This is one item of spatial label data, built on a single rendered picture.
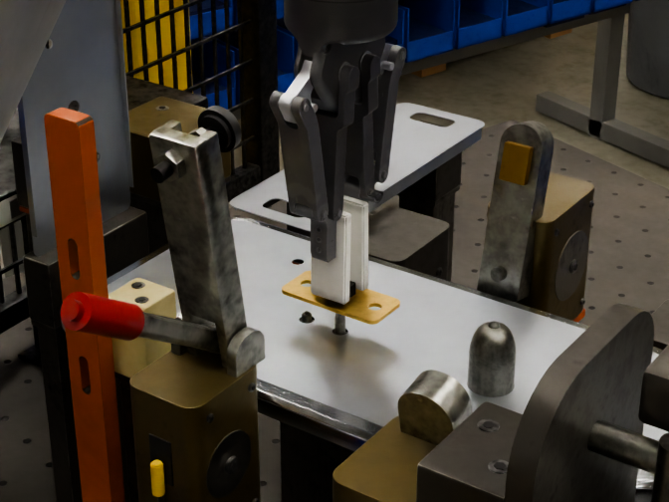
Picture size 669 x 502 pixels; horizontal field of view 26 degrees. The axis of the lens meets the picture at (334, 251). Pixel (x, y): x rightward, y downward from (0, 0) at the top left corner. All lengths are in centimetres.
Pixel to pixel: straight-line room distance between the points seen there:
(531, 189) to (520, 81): 324
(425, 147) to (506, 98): 286
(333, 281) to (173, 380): 17
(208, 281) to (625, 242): 106
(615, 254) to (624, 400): 111
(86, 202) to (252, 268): 25
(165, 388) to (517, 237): 34
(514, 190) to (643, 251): 75
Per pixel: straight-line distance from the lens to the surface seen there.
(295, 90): 94
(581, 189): 119
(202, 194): 85
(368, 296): 105
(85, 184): 93
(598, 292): 176
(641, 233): 191
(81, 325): 82
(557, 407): 66
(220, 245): 88
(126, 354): 100
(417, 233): 125
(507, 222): 113
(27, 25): 31
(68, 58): 116
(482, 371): 99
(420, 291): 112
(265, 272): 115
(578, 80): 438
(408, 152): 136
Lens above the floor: 155
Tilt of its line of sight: 28 degrees down
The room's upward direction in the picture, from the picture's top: straight up
